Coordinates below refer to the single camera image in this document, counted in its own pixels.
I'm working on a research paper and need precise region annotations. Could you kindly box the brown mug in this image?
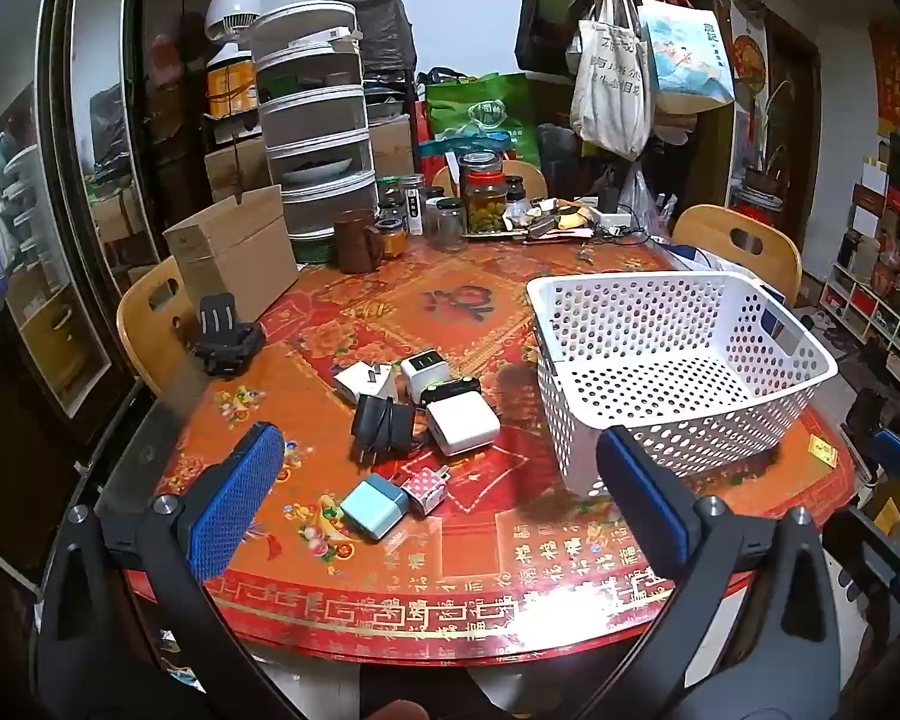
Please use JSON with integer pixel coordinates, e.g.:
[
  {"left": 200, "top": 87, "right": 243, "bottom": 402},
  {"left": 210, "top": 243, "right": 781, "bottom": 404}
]
[{"left": 334, "top": 208, "right": 385, "bottom": 275}]

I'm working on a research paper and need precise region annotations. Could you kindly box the white charger with folded prongs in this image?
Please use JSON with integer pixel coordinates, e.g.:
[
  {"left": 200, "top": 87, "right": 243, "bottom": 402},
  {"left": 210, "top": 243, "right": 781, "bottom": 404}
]
[{"left": 334, "top": 361, "right": 398, "bottom": 404}]

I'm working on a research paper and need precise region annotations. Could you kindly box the orange label container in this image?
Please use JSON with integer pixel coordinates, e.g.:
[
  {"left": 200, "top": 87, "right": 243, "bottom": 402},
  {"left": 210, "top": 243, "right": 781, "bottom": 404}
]
[{"left": 206, "top": 45, "right": 260, "bottom": 119}]

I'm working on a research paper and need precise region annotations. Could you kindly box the clear plastic bag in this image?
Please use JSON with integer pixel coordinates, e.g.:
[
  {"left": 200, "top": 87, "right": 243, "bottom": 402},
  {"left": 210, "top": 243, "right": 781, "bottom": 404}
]
[{"left": 616, "top": 161, "right": 672, "bottom": 237}]

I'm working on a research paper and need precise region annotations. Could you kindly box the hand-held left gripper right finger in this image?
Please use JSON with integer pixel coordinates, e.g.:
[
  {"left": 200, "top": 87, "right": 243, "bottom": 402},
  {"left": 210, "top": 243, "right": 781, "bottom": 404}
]
[{"left": 596, "top": 424, "right": 863, "bottom": 720}]

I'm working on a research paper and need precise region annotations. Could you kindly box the round red wall decoration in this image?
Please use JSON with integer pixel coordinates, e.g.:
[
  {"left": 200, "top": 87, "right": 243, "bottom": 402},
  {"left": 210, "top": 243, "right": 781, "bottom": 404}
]
[{"left": 731, "top": 30, "right": 770, "bottom": 87}]

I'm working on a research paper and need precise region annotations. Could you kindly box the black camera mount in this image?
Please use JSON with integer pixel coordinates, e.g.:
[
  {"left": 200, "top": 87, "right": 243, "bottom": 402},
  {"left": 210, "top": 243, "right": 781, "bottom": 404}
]
[{"left": 191, "top": 291, "right": 265, "bottom": 380}]

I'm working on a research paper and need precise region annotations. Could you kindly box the large white charger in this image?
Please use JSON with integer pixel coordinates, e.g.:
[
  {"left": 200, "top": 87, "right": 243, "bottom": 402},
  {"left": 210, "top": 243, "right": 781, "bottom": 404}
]
[{"left": 425, "top": 397, "right": 502, "bottom": 457}]

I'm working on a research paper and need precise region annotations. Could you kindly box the empty glass jar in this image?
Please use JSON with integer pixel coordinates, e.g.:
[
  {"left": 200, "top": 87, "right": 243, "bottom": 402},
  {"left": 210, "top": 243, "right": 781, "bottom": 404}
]
[{"left": 425, "top": 197, "right": 470, "bottom": 254}]

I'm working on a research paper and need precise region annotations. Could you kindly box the red printed tablecloth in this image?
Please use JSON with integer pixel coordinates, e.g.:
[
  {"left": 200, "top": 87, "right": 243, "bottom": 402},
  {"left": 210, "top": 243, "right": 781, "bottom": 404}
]
[{"left": 154, "top": 229, "right": 856, "bottom": 665}]

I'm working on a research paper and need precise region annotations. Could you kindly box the potted orchid plant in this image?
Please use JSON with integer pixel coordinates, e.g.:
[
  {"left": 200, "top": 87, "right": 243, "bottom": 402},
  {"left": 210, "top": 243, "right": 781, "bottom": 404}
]
[{"left": 742, "top": 79, "right": 796, "bottom": 200}]

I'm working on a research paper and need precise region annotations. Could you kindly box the pink patterned charger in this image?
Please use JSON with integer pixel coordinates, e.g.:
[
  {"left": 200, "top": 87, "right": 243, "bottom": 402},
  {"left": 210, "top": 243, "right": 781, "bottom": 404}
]
[{"left": 397, "top": 465, "right": 451, "bottom": 518}]

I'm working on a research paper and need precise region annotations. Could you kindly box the green shopping bag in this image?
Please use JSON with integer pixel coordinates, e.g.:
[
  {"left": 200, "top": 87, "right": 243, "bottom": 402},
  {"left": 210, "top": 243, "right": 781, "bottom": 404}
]
[{"left": 424, "top": 71, "right": 545, "bottom": 166}]

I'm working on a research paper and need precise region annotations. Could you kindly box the open cardboard box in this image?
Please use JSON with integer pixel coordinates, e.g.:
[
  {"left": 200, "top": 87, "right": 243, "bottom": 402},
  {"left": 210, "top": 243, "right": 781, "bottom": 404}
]
[{"left": 163, "top": 184, "right": 301, "bottom": 323}]

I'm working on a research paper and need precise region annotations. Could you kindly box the white charger with dark face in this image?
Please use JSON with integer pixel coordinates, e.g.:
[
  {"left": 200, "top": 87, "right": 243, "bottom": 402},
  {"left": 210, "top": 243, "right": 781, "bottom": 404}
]
[{"left": 400, "top": 350, "right": 451, "bottom": 404}]

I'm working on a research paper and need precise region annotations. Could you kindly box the white fan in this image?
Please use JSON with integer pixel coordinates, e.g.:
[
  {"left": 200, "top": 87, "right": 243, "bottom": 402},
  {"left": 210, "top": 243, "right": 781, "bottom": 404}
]
[{"left": 205, "top": 0, "right": 262, "bottom": 42}]

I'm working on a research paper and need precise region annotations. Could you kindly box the teal charger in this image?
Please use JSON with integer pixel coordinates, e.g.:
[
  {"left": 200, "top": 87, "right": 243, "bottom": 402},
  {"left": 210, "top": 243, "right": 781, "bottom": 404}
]
[{"left": 339, "top": 474, "right": 412, "bottom": 542}]

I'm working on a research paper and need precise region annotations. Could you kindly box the brown cardboard carton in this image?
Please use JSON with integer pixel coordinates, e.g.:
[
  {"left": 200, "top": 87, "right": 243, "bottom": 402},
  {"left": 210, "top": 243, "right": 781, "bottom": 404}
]
[{"left": 367, "top": 114, "right": 417, "bottom": 179}]

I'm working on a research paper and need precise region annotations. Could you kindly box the large pickle jar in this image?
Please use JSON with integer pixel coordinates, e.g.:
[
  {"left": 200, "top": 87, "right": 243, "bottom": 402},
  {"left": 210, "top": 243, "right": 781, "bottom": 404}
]
[{"left": 459, "top": 152, "right": 509, "bottom": 237}]

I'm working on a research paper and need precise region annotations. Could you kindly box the white storage shelf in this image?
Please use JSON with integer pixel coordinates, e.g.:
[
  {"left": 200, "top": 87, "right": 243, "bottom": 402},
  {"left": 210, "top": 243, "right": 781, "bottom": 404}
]
[{"left": 817, "top": 131, "right": 900, "bottom": 391}]

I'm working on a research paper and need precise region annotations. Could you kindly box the white and blue paper bag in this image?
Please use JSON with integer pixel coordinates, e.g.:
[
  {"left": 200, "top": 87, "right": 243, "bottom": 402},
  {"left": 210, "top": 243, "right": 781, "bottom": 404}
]
[{"left": 667, "top": 244, "right": 788, "bottom": 338}]

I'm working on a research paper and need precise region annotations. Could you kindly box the white tote bag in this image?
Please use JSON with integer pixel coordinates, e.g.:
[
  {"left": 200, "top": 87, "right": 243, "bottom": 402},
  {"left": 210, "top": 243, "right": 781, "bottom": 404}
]
[{"left": 568, "top": 0, "right": 655, "bottom": 162}]

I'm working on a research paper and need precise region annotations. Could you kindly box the white perforated plastic basket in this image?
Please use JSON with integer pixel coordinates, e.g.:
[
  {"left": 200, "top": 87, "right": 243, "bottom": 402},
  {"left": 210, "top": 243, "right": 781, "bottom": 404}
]
[{"left": 525, "top": 270, "right": 841, "bottom": 500}]

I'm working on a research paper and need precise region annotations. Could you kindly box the stacked white food cover tower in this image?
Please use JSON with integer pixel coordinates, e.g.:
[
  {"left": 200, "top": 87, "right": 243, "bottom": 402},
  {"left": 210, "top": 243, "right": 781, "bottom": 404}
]
[{"left": 247, "top": 0, "right": 372, "bottom": 263}]

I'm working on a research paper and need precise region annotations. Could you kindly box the glass door cabinet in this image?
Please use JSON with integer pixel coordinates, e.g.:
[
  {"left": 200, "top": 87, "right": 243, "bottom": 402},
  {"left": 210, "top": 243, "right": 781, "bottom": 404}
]
[{"left": 0, "top": 0, "right": 158, "bottom": 428}]

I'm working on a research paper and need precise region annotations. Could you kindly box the black plastic cover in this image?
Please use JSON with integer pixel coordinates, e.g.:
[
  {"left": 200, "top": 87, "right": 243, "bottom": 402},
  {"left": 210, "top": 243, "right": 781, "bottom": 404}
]
[{"left": 330, "top": 0, "right": 419, "bottom": 76}]

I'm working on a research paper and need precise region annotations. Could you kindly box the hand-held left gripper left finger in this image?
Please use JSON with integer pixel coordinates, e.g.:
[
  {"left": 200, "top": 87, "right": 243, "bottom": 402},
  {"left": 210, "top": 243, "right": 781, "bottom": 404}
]
[{"left": 34, "top": 420, "right": 286, "bottom": 720}]

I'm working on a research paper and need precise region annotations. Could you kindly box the small wooden stool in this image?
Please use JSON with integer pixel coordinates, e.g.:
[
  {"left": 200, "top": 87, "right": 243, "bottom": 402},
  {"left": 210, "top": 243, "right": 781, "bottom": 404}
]
[{"left": 870, "top": 480, "right": 900, "bottom": 533}]

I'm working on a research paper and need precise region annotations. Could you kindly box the brown wooden door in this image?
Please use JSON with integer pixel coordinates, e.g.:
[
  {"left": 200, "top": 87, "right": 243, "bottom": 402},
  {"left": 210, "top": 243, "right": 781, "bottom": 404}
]
[{"left": 765, "top": 15, "right": 826, "bottom": 301}]

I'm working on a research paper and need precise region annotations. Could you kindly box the black and white charger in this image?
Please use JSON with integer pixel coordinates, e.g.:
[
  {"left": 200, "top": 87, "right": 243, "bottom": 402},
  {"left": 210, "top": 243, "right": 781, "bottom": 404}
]
[{"left": 418, "top": 376, "right": 482, "bottom": 410}]

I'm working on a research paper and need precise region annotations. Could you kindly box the black hanging bag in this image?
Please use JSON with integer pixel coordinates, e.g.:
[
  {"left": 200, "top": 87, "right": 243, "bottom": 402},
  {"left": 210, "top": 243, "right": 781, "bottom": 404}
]
[{"left": 515, "top": 0, "right": 571, "bottom": 76}]

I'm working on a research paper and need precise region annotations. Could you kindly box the light blue printed tote bag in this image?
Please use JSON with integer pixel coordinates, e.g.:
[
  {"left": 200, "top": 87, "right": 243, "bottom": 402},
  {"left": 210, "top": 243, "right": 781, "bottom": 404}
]
[{"left": 637, "top": 0, "right": 737, "bottom": 115}]

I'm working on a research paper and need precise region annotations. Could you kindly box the black charger with cable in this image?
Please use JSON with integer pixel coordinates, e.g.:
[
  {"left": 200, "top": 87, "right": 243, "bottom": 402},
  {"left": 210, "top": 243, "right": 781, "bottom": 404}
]
[{"left": 351, "top": 394, "right": 421, "bottom": 466}]

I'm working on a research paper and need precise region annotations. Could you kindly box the small orange sauce jar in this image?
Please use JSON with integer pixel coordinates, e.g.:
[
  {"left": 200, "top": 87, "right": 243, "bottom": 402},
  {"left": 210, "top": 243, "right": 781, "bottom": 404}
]
[{"left": 375, "top": 217, "right": 408, "bottom": 260}]

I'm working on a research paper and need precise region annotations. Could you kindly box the dark lidded glass jar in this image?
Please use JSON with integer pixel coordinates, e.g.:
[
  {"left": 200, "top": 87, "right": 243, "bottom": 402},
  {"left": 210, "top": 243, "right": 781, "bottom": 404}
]
[{"left": 375, "top": 176, "right": 406, "bottom": 222}]

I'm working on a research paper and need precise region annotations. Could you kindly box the wooden chair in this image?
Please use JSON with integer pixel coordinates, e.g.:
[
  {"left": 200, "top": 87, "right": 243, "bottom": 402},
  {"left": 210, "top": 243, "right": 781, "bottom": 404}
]
[
  {"left": 431, "top": 160, "right": 548, "bottom": 200},
  {"left": 671, "top": 204, "right": 803, "bottom": 308},
  {"left": 116, "top": 255, "right": 203, "bottom": 398}
]

